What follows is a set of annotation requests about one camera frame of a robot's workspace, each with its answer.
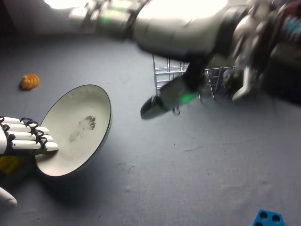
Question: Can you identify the yellow rectangular block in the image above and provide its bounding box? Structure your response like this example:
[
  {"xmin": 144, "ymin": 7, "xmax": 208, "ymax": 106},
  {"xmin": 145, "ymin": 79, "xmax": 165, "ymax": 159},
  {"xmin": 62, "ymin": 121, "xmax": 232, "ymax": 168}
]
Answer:
[{"xmin": 0, "ymin": 156, "xmax": 20, "ymax": 175}]

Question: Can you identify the wire dish rack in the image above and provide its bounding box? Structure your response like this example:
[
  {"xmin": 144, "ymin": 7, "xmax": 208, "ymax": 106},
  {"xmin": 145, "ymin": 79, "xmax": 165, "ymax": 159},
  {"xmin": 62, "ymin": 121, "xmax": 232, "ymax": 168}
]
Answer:
[{"xmin": 152, "ymin": 53, "xmax": 238, "ymax": 102}]

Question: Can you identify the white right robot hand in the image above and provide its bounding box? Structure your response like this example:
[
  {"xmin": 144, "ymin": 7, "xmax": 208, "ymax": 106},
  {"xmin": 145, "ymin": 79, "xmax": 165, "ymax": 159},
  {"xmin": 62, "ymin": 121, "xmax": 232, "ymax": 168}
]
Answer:
[{"xmin": 68, "ymin": 0, "xmax": 236, "ymax": 120}]

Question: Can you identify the blue pentagon block with holes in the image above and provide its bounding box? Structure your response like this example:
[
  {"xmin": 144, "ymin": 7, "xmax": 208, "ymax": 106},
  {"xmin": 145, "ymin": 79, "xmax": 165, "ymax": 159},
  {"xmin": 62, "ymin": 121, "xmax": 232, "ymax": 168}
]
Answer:
[{"xmin": 252, "ymin": 209, "xmax": 286, "ymax": 226}]

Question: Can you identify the white plate with dark rim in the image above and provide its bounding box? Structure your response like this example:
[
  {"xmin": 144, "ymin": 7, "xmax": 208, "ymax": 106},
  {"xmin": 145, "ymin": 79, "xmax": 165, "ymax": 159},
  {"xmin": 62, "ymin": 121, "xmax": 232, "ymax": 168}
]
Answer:
[{"xmin": 34, "ymin": 84, "xmax": 113, "ymax": 178}]

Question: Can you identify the wrist camera on white bracket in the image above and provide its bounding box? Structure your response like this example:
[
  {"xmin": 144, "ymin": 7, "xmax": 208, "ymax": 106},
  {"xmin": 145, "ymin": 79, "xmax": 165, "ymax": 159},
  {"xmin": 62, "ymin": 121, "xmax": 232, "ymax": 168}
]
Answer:
[{"xmin": 222, "ymin": 67, "xmax": 261, "ymax": 102}]

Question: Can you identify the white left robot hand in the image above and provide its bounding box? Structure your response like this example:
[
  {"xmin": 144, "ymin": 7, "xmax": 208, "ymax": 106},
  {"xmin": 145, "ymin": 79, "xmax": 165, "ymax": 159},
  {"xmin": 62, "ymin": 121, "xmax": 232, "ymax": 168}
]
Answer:
[{"xmin": 0, "ymin": 115, "xmax": 59, "ymax": 208}]

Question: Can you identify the orange swirl toy pastry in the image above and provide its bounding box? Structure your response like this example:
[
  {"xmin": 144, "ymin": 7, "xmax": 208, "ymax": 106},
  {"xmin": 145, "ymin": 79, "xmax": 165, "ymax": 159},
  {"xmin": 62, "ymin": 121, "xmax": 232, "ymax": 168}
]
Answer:
[{"xmin": 19, "ymin": 73, "xmax": 40, "ymax": 90}]

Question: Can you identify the grey table cloth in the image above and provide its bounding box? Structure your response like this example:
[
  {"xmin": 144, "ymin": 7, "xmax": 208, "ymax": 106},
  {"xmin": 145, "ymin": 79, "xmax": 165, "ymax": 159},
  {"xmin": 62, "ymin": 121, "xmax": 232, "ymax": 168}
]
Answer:
[{"xmin": 0, "ymin": 32, "xmax": 301, "ymax": 226}]

